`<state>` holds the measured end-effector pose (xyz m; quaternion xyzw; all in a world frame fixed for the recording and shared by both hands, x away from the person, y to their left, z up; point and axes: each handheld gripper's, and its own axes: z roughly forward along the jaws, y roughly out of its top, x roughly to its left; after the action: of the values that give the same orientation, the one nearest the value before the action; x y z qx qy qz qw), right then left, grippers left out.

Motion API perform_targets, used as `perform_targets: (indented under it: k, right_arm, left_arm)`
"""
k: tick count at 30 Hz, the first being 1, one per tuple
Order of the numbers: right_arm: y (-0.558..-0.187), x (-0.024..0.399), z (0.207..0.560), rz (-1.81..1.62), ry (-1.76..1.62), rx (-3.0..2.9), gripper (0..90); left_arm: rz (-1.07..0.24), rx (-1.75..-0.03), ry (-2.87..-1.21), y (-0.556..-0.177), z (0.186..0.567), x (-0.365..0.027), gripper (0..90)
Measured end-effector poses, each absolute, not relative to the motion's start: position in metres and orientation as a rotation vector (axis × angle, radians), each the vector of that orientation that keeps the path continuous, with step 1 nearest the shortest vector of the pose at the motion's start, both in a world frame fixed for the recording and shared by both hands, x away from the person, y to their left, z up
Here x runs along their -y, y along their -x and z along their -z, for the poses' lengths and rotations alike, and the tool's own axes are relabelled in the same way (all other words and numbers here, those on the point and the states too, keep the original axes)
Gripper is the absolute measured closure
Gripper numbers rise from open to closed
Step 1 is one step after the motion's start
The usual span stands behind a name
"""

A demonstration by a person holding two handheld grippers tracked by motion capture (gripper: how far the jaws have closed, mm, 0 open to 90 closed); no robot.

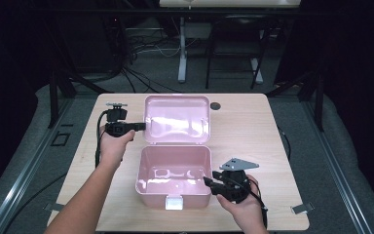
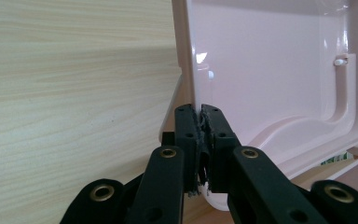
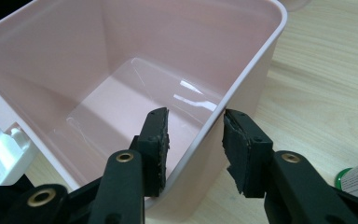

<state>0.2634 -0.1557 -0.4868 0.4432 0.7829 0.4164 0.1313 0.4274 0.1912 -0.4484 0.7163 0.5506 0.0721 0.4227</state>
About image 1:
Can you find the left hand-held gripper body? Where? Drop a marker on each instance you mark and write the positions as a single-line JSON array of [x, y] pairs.
[[117, 128]]

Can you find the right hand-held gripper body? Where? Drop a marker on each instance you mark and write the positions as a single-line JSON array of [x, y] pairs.
[[237, 185]]

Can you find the pink plastic lidded box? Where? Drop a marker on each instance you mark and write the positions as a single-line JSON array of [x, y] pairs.
[[175, 162]]

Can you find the person's left hand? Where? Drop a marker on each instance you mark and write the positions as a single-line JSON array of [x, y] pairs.
[[113, 148]]

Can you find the person's right hand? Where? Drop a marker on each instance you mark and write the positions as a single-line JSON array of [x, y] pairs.
[[248, 211]]

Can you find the grey metal table clamp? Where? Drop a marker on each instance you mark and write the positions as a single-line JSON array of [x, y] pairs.
[[54, 207], [302, 208]]

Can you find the black round table grommet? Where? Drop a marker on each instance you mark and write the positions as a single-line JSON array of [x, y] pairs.
[[215, 106]]

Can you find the black metal chair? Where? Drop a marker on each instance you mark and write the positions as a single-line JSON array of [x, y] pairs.
[[237, 39]]

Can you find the white background desk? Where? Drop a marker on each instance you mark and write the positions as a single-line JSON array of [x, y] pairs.
[[230, 2]]

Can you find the black metal frame stand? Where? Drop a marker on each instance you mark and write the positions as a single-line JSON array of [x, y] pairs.
[[319, 104], [53, 97]]

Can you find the aluminium floor rail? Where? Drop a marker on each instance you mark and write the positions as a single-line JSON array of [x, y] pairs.
[[337, 169], [29, 169]]

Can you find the black horizontal frame bar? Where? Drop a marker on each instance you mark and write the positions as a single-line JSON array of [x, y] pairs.
[[110, 11]]

